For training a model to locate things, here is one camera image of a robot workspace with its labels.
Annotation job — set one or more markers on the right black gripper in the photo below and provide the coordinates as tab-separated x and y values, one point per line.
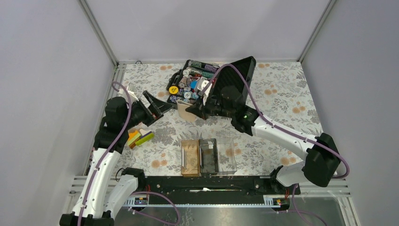
200	110

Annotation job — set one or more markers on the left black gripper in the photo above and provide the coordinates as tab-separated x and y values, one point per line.
154	112

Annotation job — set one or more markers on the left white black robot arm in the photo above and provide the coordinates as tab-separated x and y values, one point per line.
95	207

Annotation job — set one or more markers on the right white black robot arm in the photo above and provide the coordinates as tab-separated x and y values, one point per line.
319	154

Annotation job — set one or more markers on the amber transparent card holder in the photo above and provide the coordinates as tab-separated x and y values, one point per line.
190	166

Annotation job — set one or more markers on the smoky black card holder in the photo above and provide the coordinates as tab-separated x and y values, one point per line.
208	157

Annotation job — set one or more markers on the clear transparent card holder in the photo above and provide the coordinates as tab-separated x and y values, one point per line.
226	157

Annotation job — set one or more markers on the yellow round poker chip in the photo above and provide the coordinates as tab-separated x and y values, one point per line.
173	90

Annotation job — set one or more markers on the blue round poker chip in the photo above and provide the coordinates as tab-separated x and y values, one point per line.
193	84

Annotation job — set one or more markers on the black poker chip case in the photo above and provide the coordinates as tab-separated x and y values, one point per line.
231	81

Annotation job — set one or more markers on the colourful sticky note stack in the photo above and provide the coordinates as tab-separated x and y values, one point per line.
138	137

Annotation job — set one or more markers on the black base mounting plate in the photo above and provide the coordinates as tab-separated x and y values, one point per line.
212	190

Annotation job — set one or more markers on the floral patterned table mat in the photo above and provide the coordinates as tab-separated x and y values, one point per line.
280	91

